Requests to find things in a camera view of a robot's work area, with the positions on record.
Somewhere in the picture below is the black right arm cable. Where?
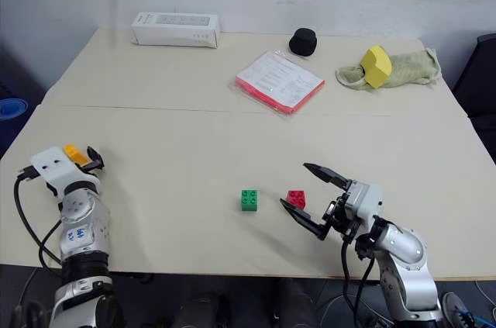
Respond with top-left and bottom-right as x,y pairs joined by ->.
339,237 -> 376,328

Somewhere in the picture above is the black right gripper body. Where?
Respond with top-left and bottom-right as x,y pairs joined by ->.
322,180 -> 374,246

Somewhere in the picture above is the thin white floor cable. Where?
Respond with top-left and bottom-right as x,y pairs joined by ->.
474,278 -> 496,300

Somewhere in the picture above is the grey shoe with blue laces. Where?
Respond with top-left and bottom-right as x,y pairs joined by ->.
441,292 -> 487,328

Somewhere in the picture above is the red sleeve with printed sheet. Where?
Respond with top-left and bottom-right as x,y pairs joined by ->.
233,49 -> 326,116

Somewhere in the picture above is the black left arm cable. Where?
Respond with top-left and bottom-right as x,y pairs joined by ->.
13,166 -> 64,271

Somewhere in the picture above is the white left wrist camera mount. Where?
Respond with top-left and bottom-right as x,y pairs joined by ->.
29,145 -> 100,194

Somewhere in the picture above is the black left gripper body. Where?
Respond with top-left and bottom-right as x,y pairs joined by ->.
74,162 -> 103,175

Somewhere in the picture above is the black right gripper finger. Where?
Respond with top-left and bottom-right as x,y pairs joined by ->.
279,198 -> 334,243
302,162 -> 353,192

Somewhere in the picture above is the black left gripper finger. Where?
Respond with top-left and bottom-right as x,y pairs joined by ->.
86,145 -> 105,171

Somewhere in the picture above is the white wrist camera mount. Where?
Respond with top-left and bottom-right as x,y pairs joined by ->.
345,180 -> 384,230
29,145 -> 100,194

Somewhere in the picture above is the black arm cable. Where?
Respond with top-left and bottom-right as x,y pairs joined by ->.
339,237 -> 376,328
13,166 -> 64,271

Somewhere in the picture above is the white cardboard box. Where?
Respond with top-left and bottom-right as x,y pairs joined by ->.
129,11 -> 222,50

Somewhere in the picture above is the yellow toy brick cube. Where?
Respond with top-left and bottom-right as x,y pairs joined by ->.
63,143 -> 91,168

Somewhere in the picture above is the red toy brick cube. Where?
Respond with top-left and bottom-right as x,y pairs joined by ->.
286,189 -> 308,211

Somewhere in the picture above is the pale green cloth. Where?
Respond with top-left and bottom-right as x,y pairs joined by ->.
335,47 -> 442,93

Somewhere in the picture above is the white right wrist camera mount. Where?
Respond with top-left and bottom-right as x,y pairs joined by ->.
345,180 -> 384,230

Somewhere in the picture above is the black round cap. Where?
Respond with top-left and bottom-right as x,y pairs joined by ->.
288,27 -> 319,59

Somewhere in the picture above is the blue round container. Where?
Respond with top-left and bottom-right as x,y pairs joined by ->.
0,98 -> 29,123

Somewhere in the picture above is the yellow foam block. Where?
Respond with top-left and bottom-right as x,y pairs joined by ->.
359,45 -> 394,90

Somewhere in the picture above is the green toy brick cube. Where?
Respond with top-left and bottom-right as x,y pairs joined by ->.
240,188 -> 260,213

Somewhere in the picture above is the black chair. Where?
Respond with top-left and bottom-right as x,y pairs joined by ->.
452,32 -> 496,153

